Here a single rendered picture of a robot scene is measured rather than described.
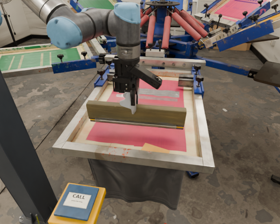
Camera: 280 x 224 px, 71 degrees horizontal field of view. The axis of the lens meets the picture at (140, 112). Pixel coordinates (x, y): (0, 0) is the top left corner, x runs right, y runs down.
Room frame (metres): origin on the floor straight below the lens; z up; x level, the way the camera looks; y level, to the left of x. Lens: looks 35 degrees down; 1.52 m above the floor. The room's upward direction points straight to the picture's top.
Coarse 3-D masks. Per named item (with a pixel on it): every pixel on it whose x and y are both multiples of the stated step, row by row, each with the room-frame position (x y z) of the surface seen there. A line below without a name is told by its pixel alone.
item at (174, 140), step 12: (168, 84) 1.09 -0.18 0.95; (156, 96) 0.94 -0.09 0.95; (168, 96) 0.94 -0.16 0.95; (180, 96) 0.94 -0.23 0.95; (144, 132) 0.64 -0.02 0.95; (156, 132) 0.64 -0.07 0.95; (168, 132) 0.64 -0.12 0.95; (180, 132) 0.64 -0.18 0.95; (156, 144) 0.57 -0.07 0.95; (168, 144) 0.57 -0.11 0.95; (180, 144) 0.57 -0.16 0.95
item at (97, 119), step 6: (96, 120) 0.62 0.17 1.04; (102, 120) 0.61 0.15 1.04; (108, 120) 0.61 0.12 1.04; (114, 120) 0.61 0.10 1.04; (120, 120) 0.61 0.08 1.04; (126, 120) 0.61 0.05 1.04; (156, 126) 0.59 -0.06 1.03; (162, 126) 0.58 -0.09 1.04; (168, 126) 0.58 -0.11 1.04; (174, 126) 0.58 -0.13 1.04
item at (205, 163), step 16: (96, 96) 0.89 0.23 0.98; (80, 112) 0.74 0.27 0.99; (64, 144) 0.53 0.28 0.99; (80, 144) 0.53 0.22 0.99; (208, 144) 0.53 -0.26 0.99; (112, 160) 0.48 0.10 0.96; (128, 160) 0.47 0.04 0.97; (144, 160) 0.47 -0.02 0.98; (160, 160) 0.46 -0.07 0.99; (176, 160) 0.46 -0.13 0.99; (192, 160) 0.46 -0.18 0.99; (208, 160) 0.46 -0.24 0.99
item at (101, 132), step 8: (112, 96) 0.94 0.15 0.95; (120, 96) 0.94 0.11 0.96; (144, 96) 0.94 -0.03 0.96; (96, 128) 0.67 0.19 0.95; (104, 128) 0.67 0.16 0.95; (112, 128) 0.67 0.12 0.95; (120, 128) 0.67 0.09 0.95; (128, 128) 0.67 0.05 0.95; (136, 128) 0.67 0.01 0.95; (88, 136) 0.62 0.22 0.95; (96, 136) 0.62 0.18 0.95; (104, 136) 0.62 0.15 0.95; (112, 136) 0.62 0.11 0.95; (120, 136) 0.62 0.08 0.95; (128, 136) 0.62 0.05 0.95; (128, 144) 0.57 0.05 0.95
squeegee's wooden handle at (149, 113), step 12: (96, 108) 0.63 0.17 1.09; (108, 108) 0.62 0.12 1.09; (120, 108) 0.61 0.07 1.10; (144, 108) 0.60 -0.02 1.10; (156, 108) 0.60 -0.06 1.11; (168, 108) 0.60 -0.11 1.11; (180, 108) 0.60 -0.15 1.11; (132, 120) 0.61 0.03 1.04; (144, 120) 0.60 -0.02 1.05; (156, 120) 0.60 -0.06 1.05; (168, 120) 0.59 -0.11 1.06; (180, 120) 0.59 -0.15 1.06
